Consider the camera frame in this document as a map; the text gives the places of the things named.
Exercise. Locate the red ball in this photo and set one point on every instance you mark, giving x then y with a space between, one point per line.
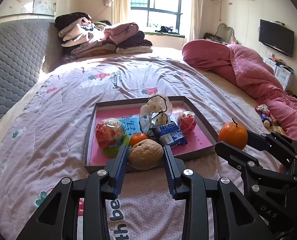
186 121

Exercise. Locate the black wall television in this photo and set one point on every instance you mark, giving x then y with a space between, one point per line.
277 36

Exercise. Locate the blue snack packet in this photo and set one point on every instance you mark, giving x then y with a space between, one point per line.
169 135

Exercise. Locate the white drawer cabinet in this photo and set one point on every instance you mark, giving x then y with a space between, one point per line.
283 73

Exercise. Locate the pile of folded clothes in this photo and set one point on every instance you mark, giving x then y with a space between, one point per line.
83 38

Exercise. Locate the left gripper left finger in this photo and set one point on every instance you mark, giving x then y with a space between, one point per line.
116 170

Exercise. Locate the person's right hand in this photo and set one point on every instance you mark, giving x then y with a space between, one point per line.
282 169

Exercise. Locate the small toy figures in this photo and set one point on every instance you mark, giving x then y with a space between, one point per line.
266 116

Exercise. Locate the orange tangerine with stem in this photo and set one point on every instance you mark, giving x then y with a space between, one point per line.
234 134

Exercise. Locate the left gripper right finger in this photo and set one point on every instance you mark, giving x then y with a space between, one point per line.
173 170

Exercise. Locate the green fuzzy hair scrunchie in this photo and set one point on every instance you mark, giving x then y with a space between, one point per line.
111 152

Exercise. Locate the pink quilted blanket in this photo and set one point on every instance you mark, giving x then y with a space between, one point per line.
244 68

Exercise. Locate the window with dark frame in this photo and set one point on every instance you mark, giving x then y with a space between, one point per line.
156 15

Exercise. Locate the grey quilted headboard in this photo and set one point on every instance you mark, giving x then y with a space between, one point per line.
28 48

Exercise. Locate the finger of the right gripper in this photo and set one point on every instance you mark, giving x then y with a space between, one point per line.
241 157
281 147

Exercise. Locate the colourful toy egg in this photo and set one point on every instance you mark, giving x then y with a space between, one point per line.
109 131

